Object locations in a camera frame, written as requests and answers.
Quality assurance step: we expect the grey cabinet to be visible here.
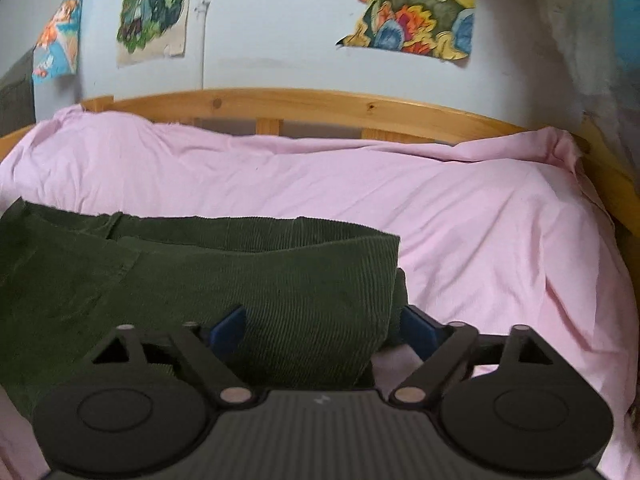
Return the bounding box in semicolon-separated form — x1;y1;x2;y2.
0;50;36;136

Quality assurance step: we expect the wooden bed frame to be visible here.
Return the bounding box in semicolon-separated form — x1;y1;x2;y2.
1;89;639;234

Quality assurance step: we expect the pink bed sheet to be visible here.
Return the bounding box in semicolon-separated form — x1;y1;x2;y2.
1;106;639;479

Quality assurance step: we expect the dark green corduroy shirt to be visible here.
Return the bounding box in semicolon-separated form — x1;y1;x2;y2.
1;200;408;416

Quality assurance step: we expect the colourful floral dragon poster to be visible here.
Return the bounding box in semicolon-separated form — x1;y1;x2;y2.
336;0;475;62

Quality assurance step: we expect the orange blue anime poster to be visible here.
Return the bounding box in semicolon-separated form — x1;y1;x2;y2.
32;0;84;84

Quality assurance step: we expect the anime girl green poster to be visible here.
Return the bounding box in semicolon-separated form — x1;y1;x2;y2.
116;0;189;67

